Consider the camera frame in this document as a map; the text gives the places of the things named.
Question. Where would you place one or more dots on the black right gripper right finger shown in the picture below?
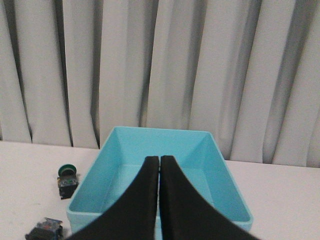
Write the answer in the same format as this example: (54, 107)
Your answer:
(185, 214)

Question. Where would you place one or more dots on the grey pleated curtain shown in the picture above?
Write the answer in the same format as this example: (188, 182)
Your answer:
(247, 71)

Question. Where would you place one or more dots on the green button upper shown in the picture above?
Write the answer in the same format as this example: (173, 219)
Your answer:
(67, 181)

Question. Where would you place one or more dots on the yellow button lower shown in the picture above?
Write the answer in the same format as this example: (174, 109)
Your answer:
(46, 229)

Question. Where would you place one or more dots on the blue plastic box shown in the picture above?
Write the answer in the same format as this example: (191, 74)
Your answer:
(122, 156)

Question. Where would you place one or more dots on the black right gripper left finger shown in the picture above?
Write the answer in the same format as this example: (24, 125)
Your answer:
(133, 215)

